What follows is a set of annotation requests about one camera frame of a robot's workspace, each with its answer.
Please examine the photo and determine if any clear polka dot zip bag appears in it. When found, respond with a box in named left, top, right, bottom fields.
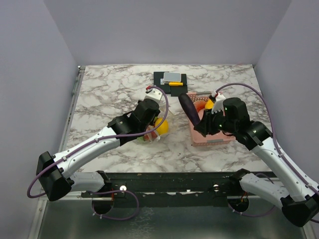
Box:
left=137, top=102, right=178, bottom=144

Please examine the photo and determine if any yellow toy lemon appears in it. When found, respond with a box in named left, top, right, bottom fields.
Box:
left=155, top=118, right=169, bottom=135

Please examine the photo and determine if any grey rectangular box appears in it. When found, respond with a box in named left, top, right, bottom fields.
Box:
left=163, top=72, right=181, bottom=82

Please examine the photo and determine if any yellow toy bell pepper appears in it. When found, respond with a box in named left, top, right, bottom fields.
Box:
left=204, top=100, right=214, bottom=110

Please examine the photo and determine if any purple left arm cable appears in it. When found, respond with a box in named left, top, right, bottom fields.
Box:
left=26, top=86, right=170, bottom=221

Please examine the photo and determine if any pink perforated plastic basket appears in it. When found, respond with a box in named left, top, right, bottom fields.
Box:
left=187, top=92, right=235, bottom=147

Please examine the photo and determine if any red toy watermelon slice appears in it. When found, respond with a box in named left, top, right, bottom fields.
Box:
left=194, top=101, right=207, bottom=112

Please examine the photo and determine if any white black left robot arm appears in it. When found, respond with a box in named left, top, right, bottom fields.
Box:
left=36, top=98, right=160, bottom=201

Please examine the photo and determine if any black metal front rail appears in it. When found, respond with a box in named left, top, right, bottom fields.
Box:
left=49, top=171, right=275, bottom=209

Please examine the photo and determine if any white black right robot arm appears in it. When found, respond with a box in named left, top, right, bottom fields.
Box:
left=190, top=98, right=319, bottom=227

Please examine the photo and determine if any red toy strawberry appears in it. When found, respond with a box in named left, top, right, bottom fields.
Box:
left=147, top=130, right=159, bottom=140

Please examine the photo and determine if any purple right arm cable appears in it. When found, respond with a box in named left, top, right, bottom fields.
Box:
left=215, top=83, right=319, bottom=224

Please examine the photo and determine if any yellow handled screwdriver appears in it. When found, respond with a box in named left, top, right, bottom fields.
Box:
left=168, top=82, right=188, bottom=87

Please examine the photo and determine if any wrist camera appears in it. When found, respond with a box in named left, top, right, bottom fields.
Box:
left=209, top=93, right=226, bottom=114
left=144, top=86, right=164, bottom=103

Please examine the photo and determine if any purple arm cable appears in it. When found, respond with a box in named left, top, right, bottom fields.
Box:
left=26, top=86, right=170, bottom=221
left=215, top=83, right=319, bottom=224

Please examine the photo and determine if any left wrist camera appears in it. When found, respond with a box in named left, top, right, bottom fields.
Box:
left=144, top=86, right=164, bottom=103

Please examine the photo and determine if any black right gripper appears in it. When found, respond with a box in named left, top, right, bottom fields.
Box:
left=195, top=106, right=237, bottom=135

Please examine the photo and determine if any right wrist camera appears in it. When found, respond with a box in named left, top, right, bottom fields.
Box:
left=209, top=93, right=226, bottom=114

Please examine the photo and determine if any dark purple toy eggplant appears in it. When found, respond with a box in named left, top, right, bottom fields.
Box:
left=178, top=93, right=200, bottom=126

